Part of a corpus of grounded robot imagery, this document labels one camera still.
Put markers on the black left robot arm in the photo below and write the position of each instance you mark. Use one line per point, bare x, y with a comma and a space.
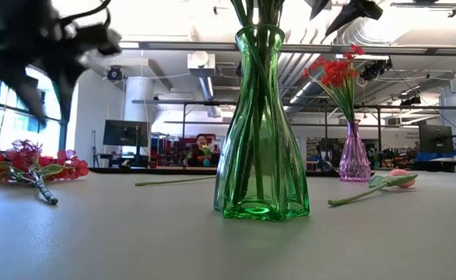
10, 23

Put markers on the person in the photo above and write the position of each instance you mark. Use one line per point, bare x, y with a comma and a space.
202, 142

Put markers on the silver spiral air duct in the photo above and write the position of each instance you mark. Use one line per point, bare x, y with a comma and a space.
362, 39

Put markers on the black ceiling camera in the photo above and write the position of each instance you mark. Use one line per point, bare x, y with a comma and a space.
114, 74

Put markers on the long overhead light bar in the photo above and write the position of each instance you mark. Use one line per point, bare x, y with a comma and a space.
173, 45

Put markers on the white round column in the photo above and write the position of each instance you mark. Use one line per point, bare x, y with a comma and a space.
136, 97

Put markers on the large bright window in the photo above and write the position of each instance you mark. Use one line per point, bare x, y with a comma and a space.
14, 132

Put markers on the white ceiling pipe bundle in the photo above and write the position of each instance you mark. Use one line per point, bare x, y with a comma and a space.
292, 62

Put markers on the black ceiling spotlight cluster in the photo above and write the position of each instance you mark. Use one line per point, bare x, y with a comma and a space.
374, 70

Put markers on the green glass vase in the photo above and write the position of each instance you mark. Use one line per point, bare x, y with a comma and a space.
263, 175

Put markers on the dark computer monitor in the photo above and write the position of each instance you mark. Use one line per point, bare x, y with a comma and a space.
436, 138
125, 132

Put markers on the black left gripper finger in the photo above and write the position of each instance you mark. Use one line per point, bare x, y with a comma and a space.
95, 40
22, 87

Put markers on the red tool cabinet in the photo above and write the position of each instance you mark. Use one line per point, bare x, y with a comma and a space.
173, 149

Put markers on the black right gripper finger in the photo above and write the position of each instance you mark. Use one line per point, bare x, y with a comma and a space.
362, 9
317, 8

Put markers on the thin black tripod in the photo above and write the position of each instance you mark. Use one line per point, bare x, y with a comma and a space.
94, 155

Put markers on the black ceiling track light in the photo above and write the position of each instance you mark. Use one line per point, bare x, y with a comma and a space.
422, 4

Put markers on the blue storage bins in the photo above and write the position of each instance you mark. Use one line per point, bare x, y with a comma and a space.
430, 155

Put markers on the white blossom flower bunch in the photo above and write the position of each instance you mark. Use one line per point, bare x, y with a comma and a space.
267, 11

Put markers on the red blossom spray grey stem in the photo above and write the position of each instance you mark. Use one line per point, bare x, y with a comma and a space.
22, 159

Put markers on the black neighbouring station frame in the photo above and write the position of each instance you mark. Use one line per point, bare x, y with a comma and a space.
379, 136

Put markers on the red blossom flower bunch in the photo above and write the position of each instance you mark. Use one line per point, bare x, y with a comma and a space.
337, 72

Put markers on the white ceiling unit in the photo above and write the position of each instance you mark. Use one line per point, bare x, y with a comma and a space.
200, 64

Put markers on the purple glass vase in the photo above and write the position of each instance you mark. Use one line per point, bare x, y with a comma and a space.
354, 163

